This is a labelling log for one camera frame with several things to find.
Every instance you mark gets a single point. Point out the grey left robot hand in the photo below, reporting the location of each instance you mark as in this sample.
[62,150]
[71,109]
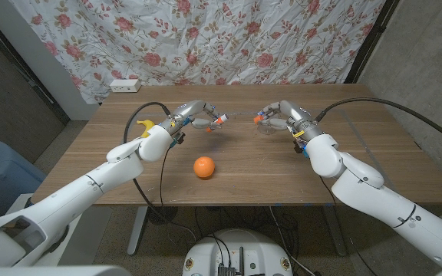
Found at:
[186,111]

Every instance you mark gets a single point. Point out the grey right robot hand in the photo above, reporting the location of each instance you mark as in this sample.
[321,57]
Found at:
[294,115]

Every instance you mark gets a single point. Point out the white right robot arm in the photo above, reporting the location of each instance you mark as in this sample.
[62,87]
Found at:
[378,203]

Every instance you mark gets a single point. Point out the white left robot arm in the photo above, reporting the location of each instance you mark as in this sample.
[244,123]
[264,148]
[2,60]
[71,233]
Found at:
[83,191]

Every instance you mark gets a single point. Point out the clear glass jar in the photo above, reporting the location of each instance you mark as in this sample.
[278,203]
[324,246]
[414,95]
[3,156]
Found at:
[267,131]

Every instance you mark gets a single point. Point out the yellow toy banana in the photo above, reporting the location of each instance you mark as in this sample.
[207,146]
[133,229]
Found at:
[146,125]

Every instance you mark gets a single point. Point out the orange fruit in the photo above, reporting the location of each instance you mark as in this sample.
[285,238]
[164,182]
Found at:
[204,167]

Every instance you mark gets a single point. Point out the white power strip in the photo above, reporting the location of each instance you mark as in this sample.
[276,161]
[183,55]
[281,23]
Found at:
[124,85]

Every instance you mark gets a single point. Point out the floral backdrop cloth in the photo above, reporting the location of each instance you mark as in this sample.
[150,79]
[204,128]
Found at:
[205,38]

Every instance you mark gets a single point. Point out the black backdrop stand pole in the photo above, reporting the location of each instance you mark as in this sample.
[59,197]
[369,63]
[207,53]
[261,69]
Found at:
[370,42]

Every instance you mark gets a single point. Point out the black round floor base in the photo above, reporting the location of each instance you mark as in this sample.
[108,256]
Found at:
[161,214]

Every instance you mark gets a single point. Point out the grey table leg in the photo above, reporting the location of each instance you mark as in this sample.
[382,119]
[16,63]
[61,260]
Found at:
[335,234]

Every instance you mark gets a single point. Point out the white table leg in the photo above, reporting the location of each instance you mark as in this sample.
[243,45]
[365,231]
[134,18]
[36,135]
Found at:
[136,234]

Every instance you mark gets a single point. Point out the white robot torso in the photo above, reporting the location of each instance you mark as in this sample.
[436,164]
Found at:
[240,245]

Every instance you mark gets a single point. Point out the blue plastic bin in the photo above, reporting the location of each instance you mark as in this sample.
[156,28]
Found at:
[2,172]

